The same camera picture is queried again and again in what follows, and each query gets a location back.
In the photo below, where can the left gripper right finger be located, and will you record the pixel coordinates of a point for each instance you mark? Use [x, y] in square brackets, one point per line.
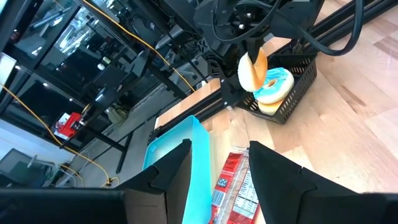
[295, 199]

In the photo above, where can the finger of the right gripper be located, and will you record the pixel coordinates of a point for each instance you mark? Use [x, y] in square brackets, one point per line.
[255, 49]
[228, 87]

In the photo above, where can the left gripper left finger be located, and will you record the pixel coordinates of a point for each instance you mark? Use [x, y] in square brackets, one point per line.
[140, 205]

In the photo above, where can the plain toy donut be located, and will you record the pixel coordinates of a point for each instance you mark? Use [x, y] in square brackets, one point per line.
[248, 77]

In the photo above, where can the red snack packet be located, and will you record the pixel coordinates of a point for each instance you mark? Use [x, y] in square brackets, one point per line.
[236, 186]

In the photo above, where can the black mesh basket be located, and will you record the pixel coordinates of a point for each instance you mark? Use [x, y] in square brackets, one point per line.
[298, 84]

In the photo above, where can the teal plastic tray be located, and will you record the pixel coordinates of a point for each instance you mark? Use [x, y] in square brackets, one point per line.
[199, 174]

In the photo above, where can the red box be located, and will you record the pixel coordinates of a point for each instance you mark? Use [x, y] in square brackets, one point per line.
[70, 124]

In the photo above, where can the dark computer monitor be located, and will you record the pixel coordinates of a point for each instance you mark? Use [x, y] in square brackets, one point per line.
[25, 168]

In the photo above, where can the black shelving rack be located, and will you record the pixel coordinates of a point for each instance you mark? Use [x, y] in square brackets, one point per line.
[77, 62]

